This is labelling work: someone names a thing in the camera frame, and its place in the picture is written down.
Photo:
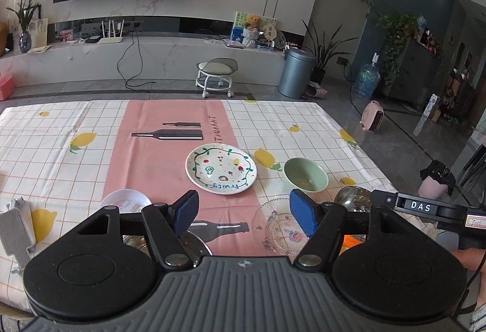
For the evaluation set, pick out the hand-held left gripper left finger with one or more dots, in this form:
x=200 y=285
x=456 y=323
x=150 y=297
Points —
x=186 y=213

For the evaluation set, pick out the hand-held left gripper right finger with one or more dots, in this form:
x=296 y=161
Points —
x=303 y=214

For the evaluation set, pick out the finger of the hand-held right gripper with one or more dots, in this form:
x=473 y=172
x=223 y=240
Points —
x=383 y=199

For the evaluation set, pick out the clear glass patterned plate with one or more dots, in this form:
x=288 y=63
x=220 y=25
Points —
x=279 y=229

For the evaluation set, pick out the small steel bowl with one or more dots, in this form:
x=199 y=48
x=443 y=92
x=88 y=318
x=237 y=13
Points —
x=353 y=197

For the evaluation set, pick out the pale green bowl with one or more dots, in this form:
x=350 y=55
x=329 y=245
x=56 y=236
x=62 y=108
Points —
x=305 y=174

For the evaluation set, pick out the person's right hand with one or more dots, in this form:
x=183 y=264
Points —
x=469 y=260

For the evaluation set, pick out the pink bin with black bag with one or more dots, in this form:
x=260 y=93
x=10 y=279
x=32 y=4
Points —
x=436 y=180

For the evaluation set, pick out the orange object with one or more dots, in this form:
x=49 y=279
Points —
x=354 y=241

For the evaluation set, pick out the fruit pattern ceramic plate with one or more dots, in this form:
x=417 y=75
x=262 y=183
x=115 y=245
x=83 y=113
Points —
x=221 y=168

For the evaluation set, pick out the small white plate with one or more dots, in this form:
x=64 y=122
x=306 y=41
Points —
x=125 y=201

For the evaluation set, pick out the pink space heater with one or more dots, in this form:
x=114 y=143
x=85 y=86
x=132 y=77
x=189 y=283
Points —
x=372 y=117

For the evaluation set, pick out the person's striped clothing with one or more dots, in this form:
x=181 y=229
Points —
x=478 y=318

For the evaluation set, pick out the large water bottle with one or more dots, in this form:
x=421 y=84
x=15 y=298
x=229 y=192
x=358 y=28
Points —
x=367 y=79

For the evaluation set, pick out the patterned bag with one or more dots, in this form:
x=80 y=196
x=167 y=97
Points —
x=317 y=91

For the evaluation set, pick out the grey cabinet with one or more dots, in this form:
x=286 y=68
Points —
x=414 y=73

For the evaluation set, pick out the lemon print checked tablecloth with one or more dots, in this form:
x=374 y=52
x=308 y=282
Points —
x=64 y=165

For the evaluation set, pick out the grey metal trash can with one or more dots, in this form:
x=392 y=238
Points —
x=296 y=73

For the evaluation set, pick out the white rolling stool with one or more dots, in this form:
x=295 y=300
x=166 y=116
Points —
x=216 y=68

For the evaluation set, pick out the tall leafy potted plant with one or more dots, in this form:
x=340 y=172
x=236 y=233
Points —
x=322 y=55

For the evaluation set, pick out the trailing vine on cabinet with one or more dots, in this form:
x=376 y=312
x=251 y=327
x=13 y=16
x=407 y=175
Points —
x=396 y=32

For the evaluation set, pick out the white flat device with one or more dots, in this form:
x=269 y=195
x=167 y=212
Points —
x=234 y=44

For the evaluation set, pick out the white router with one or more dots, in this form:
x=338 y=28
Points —
x=110 y=39

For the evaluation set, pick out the teddy bear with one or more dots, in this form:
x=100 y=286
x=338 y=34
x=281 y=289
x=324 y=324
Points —
x=252 y=28

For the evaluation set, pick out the painted canvas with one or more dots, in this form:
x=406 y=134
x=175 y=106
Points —
x=237 y=22

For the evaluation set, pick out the pink box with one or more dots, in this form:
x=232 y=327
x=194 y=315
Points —
x=5 y=87

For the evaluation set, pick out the portrait drawing paper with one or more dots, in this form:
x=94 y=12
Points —
x=40 y=32

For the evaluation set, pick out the potted plant in blue vase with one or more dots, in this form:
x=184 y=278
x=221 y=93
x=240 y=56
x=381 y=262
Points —
x=24 y=41

